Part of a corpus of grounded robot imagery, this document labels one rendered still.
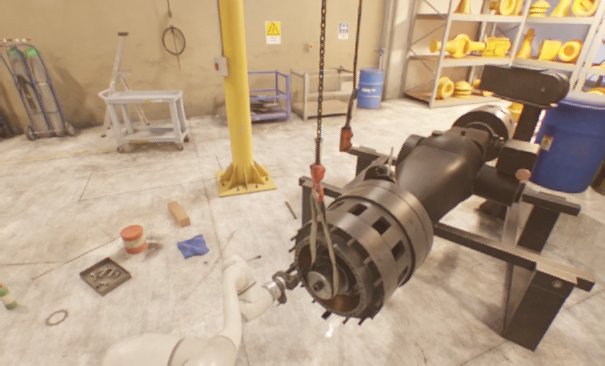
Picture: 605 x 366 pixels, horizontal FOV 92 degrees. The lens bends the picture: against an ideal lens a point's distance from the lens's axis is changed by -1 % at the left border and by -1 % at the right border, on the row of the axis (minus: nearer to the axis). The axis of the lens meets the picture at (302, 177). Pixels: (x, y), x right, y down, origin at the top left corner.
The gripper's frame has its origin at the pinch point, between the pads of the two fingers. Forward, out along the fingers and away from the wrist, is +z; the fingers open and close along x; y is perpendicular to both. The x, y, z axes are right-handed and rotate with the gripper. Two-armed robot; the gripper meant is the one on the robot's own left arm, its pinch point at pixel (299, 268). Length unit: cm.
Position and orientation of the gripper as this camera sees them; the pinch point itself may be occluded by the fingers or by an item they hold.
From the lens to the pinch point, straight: 158.5
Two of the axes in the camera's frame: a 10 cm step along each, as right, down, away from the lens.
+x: -7.1, 0.1, 7.0
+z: 6.6, -3.4, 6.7
